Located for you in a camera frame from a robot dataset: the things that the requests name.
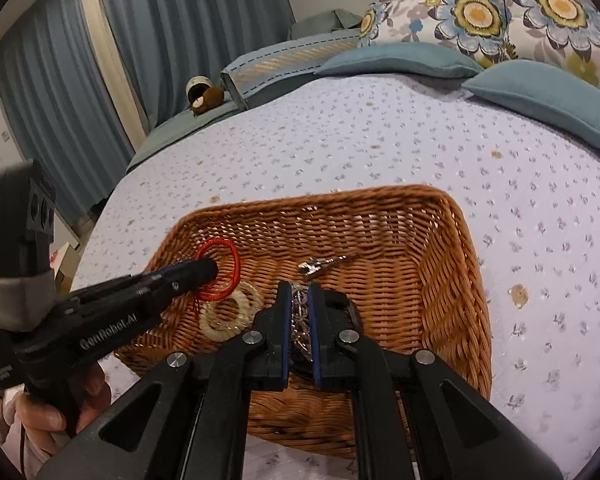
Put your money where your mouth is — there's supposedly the silver chain bracelet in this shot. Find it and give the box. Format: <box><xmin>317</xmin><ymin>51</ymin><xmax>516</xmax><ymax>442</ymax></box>
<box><xmin>288</xmin><ymin>282</ymin><xmax>315</xmax><ymax>363</ymax></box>

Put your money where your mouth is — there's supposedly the red coil hair tie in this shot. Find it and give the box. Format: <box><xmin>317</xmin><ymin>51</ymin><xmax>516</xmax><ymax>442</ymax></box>
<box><xmin>194</xmin><ymin>237</ymin><xmax>243</xmax><ymax>302</ymax></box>

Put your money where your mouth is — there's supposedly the left hand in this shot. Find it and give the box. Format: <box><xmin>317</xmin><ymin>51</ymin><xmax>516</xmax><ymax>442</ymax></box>
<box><xmin>2</xmin><ymin>361</ymin><xmax>112</xmax><ymax>476</ymax></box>

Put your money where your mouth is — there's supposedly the silver hair clip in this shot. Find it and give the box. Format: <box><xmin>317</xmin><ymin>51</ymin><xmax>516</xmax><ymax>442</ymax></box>
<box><xmin>298</xmin><ymin>252</ymin><xmax>358</xmax><ymax>280</ymax></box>

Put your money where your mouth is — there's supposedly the brown wicker basket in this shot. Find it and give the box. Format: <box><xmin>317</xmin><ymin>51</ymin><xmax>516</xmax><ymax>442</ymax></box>
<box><xmin>114</xmin><ymin>185</ymin><xmax>492</xmax><ymax>458</ymax></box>

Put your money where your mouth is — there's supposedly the lavender floral bedspread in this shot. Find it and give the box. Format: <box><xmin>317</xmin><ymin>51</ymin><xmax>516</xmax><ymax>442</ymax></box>
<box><xmin>73</xmin><ymin>75</ymin><xmax>600</xmax><ymax>479</ymax></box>

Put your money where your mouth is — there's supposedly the brown plush toy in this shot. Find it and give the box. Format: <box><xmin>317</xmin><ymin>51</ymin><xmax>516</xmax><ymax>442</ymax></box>
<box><xmin>185</xmin><ymin>76</ymin><xmax>225</xmax><ymax>116</ymax></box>

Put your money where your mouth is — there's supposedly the folded teal blanket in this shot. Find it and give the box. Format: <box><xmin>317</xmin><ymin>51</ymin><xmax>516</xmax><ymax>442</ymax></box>
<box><xmin>221</xmin><ymin>29</ymin><xmax>360</xmax><ymax>110</ymax></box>

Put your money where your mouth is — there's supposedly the left teal pillow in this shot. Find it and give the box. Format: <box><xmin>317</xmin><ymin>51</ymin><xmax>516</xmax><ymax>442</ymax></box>
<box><xmin>314</xmin><ymin>42</ymin><xmax>483</xmax><ymax>79</ymax></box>

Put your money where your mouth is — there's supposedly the teal pillow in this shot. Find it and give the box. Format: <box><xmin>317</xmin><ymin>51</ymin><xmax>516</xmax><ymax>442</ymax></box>
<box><xmin>462</xmin><ymin>60</ymin><xmax>600</xmax><ymax>151</ymax></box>
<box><xmin>314</xmin><ymin>42</ymin><xmax>483</xmax><ymax>79</ymax></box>

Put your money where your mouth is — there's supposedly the blue curtain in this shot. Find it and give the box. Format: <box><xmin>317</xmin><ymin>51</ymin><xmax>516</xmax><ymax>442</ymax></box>
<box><xmin>0</xmin><ymin>0</ymin><xmax>294</xmax><ymax>223</ymax></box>

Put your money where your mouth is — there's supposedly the right teal pillow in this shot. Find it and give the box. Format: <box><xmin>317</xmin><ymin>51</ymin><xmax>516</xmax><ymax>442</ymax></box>
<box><xmin>462</xmin><ymin>60</ymin><xmax>600</xmax><ymax>151</ymax></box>

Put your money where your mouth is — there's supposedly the left floral pillow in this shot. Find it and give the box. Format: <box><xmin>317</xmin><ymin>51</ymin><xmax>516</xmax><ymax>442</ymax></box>
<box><xmin>358</xmin><ymin>0</ymin><xmax>516</xmax><ymax>68</ymax></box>

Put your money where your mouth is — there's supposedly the floral pillow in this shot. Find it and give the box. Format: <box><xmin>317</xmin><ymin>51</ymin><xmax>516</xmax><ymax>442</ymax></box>
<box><xmin>358</xmin><ymin>0</ymin><xmax>516</xmax><ymax>68</ymax></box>
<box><xmin>505</xmin><ymin>0</ymin><xmax>600</xmax><ymax>89</ymax></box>

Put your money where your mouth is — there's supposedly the right floral pillow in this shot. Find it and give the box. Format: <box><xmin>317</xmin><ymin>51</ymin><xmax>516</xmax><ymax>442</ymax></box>
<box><xmin>505</xmin><ymin>0</ymin><xmax>600</xmax><ymax>89</ymax></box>

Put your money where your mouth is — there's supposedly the cream woven ring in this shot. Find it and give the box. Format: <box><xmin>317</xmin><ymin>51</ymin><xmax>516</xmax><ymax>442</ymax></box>
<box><xmin>198</xmin><ymin>280</ymin><xmax>264</xmax><ymax>339</ymax></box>

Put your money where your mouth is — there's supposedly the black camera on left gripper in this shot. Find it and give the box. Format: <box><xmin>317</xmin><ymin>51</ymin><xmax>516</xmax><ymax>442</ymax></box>
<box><xmin>0</xmin><ymin>159</ymin><xmax>56</xmax><ymax>332</ymax></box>

